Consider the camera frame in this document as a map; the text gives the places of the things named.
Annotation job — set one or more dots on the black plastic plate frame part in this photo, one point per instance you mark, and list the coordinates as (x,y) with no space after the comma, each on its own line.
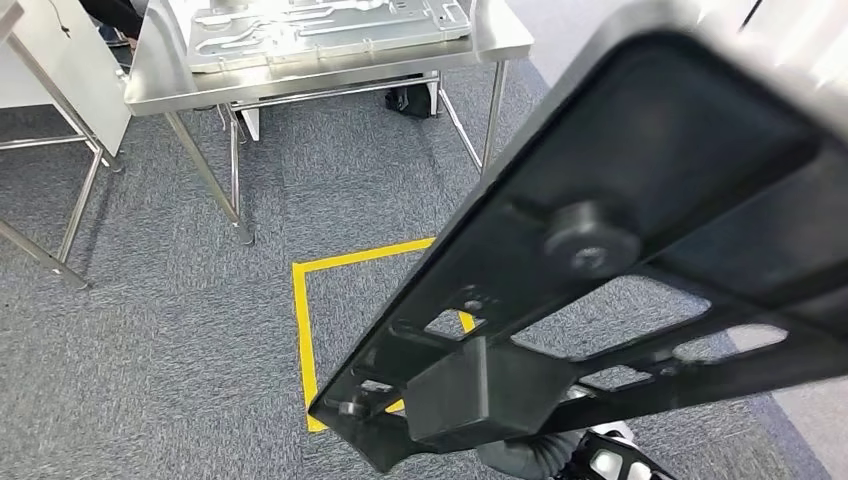
(662,132)

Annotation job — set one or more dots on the stainless steel workbench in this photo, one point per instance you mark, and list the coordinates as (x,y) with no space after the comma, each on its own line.
(331,73)

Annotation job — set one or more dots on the black box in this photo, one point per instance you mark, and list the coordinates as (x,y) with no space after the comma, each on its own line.
(411,99)

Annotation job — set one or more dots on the grooved aluminium fixture plate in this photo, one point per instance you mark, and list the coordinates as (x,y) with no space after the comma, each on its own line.
(298,33)

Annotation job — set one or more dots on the white board panel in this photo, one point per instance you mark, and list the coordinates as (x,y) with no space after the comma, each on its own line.
(86,60)

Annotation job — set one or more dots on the steel table frame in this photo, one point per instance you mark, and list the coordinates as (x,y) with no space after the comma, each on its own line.
(83,199)

